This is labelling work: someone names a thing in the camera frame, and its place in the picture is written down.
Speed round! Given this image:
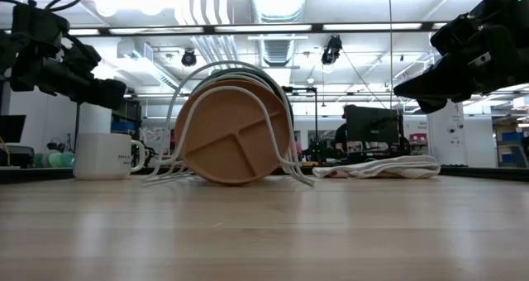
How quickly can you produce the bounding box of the dark green plate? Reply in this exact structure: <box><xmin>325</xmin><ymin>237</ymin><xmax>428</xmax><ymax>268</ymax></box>
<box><xmin>192</xmin><ymin>68</ymin><xmax>295</xmax><ymax>129</ymax></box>

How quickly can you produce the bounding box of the black computer monitor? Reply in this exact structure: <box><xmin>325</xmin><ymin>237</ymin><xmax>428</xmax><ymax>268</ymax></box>
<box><xmin>346</xmin><ymin>105</ymin><xmax>401</xmax><ymax>145</ymax></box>

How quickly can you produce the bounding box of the black laptop screen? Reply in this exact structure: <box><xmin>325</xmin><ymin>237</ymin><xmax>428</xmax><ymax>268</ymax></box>
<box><xmin>0</xmin><ymin>114</ymin><xmax>26</xmax><ymax>144</ymax></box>

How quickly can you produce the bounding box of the white ceramic mug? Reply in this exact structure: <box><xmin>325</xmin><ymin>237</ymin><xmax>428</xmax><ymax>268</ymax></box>
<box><xmin>73</xmin><ymin>132</ymin><xmax>146</xmax><ymax>181</ymax></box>

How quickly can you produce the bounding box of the brown divided plate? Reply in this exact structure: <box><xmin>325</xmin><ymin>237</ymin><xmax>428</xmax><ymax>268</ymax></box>
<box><xmin>175</xmin><ymin>79</ymin><xmax>291</xmax><ymax>187</ymax></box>

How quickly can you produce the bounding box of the white round column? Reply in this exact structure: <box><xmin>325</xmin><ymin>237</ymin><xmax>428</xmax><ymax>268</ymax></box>
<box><xmin>78</xmin><ymin>102</ymin><xmax>112</xmax><ymax>136</ymax></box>

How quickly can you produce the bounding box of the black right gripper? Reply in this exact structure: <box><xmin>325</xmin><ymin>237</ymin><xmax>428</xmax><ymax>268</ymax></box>
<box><xmin>393</xmin><ymin>0</ymin><xmax>529</xmax><ymax>115</ymax></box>

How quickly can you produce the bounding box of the person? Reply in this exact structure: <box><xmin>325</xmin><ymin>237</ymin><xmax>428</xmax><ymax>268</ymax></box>
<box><xmin>334</xmin><ymin>103</ymin><xmax>360</xmax><ymax>154</ymax></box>

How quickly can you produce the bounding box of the folded white cloth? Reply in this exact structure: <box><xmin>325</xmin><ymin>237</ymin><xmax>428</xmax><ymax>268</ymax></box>
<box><xmin>312</xmin><ymin>155</ymin><xmax>442</xmax><ymax>179</ymax></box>

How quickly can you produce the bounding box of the black table frame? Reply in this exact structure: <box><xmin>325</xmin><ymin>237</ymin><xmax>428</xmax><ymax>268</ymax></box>
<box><xmin>0</xmin><ymin>166</ymin><xmax>529</xmax><ymax>183</ymax></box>

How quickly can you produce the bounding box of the white square column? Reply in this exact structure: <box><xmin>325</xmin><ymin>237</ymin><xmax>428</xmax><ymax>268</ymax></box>
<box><xmin>427</xmin><ymin>101</ymin><xmax>466</xmax><ymax>169</ymax></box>

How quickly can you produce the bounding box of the black ceiling camera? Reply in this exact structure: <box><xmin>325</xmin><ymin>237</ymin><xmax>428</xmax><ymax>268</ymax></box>
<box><xmin>181</xmin><ymin>49</ymin><xmax>198</xmax><ymax>67</ymax></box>
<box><xmin>321</xmin><ymin>35</ymin><xmax>343</xmax><ymax>65</ymax></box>

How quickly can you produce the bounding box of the white wire dish rack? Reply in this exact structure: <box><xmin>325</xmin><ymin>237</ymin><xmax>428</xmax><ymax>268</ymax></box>
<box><xmin>140</xmin><ymin>60</ymin><xmax>317</xmax><ymax>188</ymax></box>

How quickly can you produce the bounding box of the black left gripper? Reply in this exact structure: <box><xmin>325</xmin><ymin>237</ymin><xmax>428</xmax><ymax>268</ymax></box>
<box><xmin>10</xmin><ymin>2</ymin><xmax>127</xmax><ymax>111</ymax></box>

